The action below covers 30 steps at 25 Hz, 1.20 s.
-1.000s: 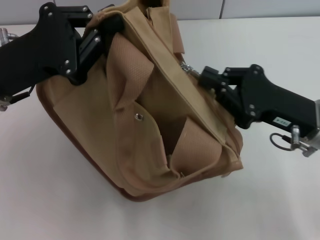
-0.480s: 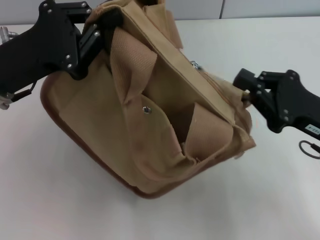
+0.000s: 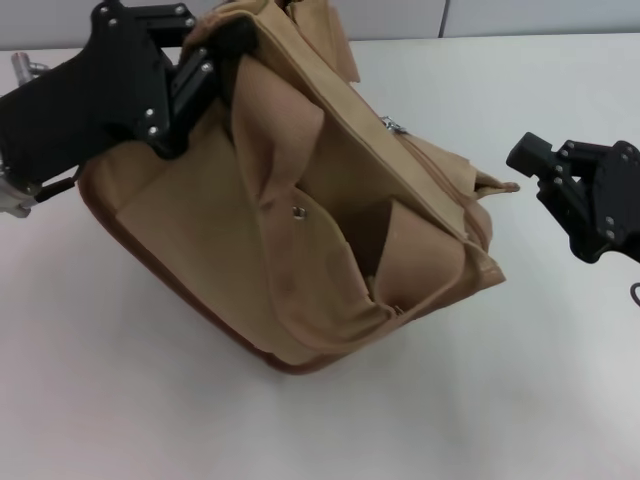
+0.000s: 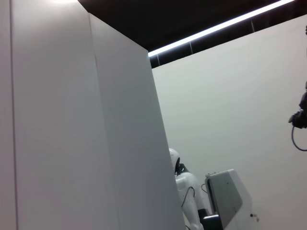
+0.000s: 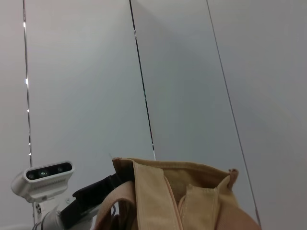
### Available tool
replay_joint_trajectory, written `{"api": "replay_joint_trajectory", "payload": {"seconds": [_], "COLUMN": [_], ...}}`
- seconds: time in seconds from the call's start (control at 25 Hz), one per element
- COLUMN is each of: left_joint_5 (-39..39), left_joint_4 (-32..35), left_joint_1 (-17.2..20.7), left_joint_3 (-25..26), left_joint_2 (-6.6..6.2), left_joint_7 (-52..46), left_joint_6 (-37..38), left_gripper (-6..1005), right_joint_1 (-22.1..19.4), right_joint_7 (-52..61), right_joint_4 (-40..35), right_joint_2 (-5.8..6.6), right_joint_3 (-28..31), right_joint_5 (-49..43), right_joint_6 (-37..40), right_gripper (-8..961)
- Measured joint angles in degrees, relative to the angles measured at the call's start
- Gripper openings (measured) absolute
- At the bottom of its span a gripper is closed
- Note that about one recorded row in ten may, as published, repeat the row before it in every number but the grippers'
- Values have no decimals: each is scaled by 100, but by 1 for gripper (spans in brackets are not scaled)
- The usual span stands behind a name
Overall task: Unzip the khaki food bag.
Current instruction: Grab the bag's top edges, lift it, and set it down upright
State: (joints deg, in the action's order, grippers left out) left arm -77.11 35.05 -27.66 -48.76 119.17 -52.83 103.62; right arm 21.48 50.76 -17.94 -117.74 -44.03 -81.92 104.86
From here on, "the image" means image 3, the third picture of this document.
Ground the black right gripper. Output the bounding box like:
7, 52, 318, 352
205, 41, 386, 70
505, 132, 640, 264

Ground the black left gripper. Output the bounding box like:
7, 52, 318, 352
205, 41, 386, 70
0, 2, 256, 174

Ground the khaki canvas food bag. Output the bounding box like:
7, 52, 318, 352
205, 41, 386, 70
77, 0, 521, 375

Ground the silver left wrist cable connector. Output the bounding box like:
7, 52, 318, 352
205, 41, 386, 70
10, 51, 49, 81

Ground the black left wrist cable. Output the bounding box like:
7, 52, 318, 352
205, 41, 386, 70
33, 167, 82, 202

